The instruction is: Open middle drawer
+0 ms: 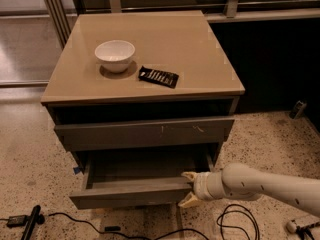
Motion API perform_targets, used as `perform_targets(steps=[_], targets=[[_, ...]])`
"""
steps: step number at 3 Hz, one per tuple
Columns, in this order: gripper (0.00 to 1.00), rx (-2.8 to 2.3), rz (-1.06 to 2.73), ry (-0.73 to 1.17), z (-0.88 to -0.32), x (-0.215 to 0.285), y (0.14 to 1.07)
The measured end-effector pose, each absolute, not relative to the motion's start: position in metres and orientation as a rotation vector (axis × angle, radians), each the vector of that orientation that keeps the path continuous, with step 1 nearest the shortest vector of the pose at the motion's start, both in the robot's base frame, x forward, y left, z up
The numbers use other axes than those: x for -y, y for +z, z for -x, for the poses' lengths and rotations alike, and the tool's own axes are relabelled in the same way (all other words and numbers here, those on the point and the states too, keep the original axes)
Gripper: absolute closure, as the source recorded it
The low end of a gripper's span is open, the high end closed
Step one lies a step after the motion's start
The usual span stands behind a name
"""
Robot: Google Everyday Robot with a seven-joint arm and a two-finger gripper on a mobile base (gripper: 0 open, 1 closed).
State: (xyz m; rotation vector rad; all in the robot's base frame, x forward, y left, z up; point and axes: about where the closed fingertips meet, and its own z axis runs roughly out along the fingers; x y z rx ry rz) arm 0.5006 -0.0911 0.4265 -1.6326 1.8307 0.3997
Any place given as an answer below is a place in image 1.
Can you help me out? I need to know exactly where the black power adapter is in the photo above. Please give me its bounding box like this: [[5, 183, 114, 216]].
[[7, 215, 28, 228]]

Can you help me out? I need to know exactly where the small dark floor box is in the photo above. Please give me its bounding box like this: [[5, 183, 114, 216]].
[[289, 100, 307, 119]]

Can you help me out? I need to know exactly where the coiled black cable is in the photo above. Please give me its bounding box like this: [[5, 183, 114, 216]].
[[215, 203, 261, 240]]

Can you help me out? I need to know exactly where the grey drawer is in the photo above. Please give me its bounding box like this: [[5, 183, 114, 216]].
[[54, 117, 234, 151], [70, 144, 216, 209]]

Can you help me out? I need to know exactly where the grey three-drawer cabinet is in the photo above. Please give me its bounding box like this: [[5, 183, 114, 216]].
[[40, 10, 246, 207]]

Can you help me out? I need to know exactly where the black snack packet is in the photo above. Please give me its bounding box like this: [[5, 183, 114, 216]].
[[138, 66, 179, 89]]

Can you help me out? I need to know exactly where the white power strip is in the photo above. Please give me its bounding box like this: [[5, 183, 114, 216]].
[[286, 216, 320, 233]]

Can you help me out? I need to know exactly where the grey top drawer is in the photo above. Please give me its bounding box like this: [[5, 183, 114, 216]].
[[54, 117, 234, 151]]

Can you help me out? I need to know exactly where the white ceramic bowl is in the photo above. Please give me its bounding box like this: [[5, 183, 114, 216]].
[[95, 40, 135, 73]]

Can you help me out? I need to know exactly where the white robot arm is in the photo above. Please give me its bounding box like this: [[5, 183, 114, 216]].
[[178, 163, 320, 217]]

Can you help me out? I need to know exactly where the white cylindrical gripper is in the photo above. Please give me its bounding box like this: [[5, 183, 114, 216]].
[[178, 171, 228, 208]]

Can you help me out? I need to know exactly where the black stick device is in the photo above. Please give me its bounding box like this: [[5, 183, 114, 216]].
[[21, 205, 45, 240]]

